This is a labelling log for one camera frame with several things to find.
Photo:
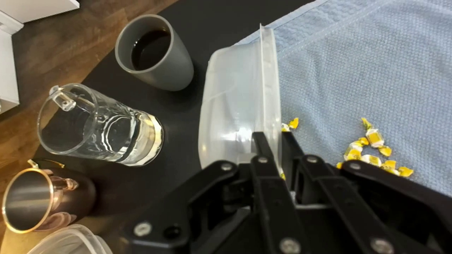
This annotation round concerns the yellow candies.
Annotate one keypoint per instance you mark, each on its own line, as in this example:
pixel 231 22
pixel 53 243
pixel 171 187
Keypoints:
pixel 372 149

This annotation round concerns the clear plastic lid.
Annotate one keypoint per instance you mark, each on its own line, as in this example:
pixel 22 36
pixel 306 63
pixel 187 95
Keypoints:
pixel 74 239

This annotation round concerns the clear glass mug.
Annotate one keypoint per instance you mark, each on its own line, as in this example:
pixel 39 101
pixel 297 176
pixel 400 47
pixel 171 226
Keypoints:
pixel 81 122

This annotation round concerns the grey mug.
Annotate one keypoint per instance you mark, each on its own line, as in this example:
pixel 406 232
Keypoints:
pixel 150 50

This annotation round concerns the copper metal cup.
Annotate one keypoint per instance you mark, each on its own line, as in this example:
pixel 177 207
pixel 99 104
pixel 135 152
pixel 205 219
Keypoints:
pixel 46 197

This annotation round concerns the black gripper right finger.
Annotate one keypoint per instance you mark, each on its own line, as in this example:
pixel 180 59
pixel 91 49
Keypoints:
pixel 290 147

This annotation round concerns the blue towel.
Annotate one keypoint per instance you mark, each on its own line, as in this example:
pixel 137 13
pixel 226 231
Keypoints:
pixel 387 61

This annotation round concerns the clear plastic lunchbox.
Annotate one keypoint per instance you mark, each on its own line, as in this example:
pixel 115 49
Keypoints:
pixel 241 98

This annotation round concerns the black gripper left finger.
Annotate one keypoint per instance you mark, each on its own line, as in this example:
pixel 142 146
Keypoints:
pixel 260 146

